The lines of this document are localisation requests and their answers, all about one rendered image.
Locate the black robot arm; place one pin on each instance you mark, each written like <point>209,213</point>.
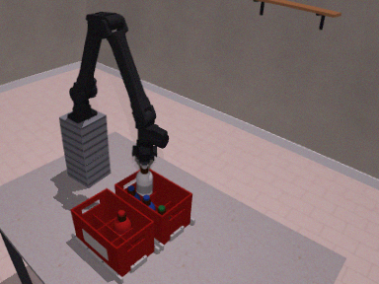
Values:
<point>85,86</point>

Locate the red crate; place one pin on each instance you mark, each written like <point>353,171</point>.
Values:
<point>115,250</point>
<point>164,227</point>

